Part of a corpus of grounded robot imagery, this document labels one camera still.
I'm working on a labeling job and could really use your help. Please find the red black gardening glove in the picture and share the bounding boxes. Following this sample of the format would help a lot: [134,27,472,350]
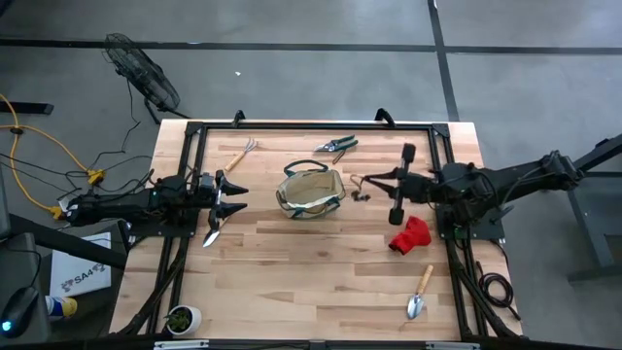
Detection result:
[388,215,432,257]

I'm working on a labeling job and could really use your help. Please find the black desk beam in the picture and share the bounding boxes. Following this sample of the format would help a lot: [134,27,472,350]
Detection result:
[0,211,130,271]

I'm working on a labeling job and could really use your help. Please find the coiled black cable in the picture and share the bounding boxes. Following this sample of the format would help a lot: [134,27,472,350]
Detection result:
[474,260,522,322]

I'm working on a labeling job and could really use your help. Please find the silver trowel with wooden handle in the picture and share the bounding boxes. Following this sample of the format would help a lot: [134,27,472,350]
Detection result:
[202,217,229,249]

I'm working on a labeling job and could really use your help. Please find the small plant white pot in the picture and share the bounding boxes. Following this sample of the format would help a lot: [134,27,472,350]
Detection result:
[164,304,203,336]

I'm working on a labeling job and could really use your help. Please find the black floor cable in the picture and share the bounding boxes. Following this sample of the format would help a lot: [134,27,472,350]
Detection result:
[86,80,161,171]

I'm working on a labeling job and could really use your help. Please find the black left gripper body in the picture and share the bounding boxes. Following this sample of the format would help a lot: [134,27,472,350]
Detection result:
[196,168,228,234]

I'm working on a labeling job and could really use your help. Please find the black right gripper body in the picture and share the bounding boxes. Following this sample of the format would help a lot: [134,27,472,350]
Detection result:
[387,142,441,227]

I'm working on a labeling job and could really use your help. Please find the beige green gardening bag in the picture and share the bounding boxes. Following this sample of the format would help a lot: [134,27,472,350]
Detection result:
[275,158,348,221]

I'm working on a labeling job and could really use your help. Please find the blue yellow white object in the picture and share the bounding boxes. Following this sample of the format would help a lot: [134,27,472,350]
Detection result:
[45,295,79,320]

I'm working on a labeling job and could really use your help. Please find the white printed cardboard box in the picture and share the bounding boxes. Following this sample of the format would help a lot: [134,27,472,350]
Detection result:
[50,231,113,298]

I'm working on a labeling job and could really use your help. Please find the black floor fan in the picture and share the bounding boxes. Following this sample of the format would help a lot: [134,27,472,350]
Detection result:
[101,32,191,125]

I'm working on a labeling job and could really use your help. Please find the small brown twine piece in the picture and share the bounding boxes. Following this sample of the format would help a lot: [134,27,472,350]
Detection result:
[349,173,372,202]

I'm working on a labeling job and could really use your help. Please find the hand rake wooden handle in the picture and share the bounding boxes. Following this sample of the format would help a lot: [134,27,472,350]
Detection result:
[224,137,259,173]

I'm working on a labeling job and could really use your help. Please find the black floor stand foot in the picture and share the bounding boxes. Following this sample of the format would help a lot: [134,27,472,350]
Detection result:
[0,101,54,116]

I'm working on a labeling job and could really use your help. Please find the green handled pruning shears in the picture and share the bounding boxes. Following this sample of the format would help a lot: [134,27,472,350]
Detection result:
[313,134,360,165]

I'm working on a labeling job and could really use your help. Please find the yellow extension cord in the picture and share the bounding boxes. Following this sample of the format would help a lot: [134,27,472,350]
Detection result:
[0,92,107,221]

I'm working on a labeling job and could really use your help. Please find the black metal stand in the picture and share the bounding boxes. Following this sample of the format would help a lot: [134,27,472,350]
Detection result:
[566,133,622,283]

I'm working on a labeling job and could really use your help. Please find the black aluminium table frame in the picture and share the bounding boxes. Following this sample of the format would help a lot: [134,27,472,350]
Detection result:
[116,120,524,341]

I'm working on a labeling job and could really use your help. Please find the silver aluminium bracket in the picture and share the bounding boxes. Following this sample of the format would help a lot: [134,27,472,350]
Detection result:
[426,341,481,350]
[153,339,210,350]

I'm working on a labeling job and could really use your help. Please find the black computer mouse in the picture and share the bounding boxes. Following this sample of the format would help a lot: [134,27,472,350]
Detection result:
[0,285,40,339]

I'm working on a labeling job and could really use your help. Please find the dark grey desk top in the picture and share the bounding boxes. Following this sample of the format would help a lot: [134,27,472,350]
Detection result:
[0,231,52,344]

